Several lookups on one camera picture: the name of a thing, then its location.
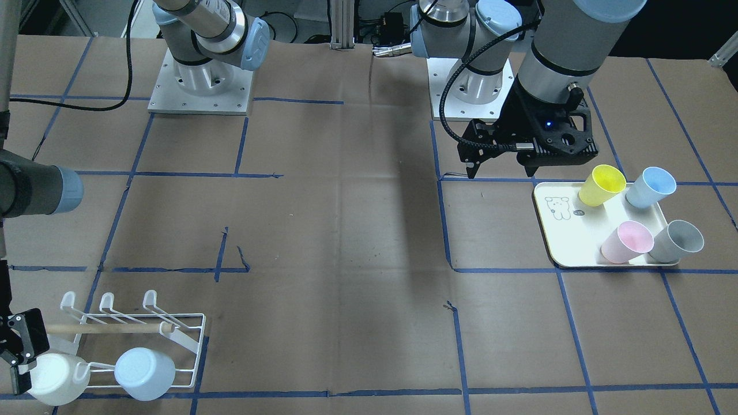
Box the aluminium frame post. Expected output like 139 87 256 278
327 0 358 50

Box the cream plastic tray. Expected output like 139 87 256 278
533 182 668 268

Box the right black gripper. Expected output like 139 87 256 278
1 259 50 396

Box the pink cup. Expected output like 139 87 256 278
600 220 654 263

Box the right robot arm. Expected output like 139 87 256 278
2 1 273 395

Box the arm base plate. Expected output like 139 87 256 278
427 58 514 122
148 50 255 116

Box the white wire cup rack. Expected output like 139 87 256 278
46 289 206 389

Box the yellow cup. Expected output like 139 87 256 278
579 164 627 207

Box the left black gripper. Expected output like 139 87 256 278
458 80 598 180

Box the cream white cup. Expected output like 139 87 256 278
28 353 91 406

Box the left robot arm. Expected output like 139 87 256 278
409 1 645 179

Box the grey cup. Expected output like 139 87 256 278
649 220 705 263

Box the light blue cup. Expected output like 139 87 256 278
114 347 176 401

